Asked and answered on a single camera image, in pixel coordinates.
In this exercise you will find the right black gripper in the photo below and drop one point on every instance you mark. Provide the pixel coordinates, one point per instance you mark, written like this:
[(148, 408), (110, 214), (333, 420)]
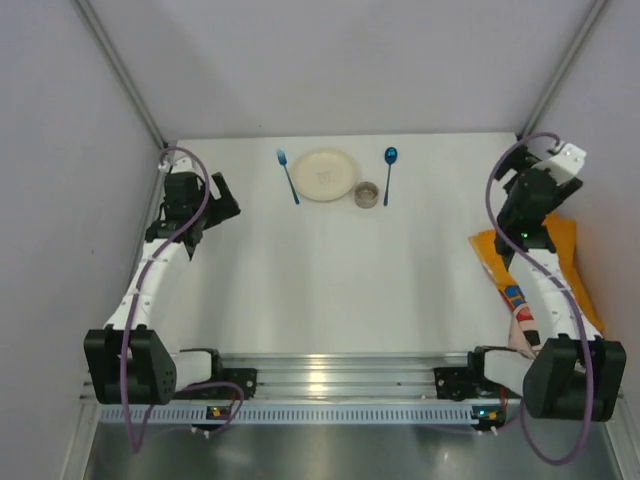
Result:
[(516, 167)]

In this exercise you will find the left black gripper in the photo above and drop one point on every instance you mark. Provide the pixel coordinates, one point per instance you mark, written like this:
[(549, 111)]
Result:
[(212, 201)]

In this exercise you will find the orange cartoon mouse placemat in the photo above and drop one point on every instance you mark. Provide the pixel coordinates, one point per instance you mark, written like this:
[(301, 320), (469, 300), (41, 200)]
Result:
[(524, 336)]

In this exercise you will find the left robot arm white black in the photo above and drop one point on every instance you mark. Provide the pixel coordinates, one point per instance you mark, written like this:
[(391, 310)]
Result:
[(129, 354)]

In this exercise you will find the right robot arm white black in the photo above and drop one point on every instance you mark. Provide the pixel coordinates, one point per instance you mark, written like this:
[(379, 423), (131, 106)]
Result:
[(556, 359)]

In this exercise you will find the cream round plate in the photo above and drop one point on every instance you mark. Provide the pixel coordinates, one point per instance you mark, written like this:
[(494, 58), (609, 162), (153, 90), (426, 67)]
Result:
[(325, 174)]

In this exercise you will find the small grey metal cup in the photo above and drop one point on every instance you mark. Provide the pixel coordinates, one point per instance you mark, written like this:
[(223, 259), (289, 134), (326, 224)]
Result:
[(366, 194)]

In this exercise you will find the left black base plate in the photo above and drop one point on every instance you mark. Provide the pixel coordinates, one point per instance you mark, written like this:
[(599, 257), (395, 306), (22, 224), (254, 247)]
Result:
[(245, 378)]

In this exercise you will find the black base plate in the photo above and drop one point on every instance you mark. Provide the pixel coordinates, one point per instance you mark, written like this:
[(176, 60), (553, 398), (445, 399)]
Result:
[(245, 378), (461, 383)]

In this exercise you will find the aluminium mounting rail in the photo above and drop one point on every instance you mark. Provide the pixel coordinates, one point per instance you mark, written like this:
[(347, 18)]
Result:
[(298, 377)]

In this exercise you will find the right aluminium frame post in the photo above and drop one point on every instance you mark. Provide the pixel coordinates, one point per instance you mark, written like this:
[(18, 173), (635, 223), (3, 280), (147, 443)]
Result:
[(559, 74)]

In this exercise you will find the aluminium frame post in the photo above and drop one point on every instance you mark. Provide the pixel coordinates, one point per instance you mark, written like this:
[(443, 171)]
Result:
[(559, 74), (88, 15)]

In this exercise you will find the perforated grey cable duct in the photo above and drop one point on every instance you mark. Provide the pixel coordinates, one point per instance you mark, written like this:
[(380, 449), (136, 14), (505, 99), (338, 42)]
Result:
[(319, 414)]

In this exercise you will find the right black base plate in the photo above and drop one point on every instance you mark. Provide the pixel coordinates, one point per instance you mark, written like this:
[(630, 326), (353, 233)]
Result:
[(461, 383)]

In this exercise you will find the left aluminium frame post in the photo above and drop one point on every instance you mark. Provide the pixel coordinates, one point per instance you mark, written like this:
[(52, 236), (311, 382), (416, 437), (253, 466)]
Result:
[(88, 15)]

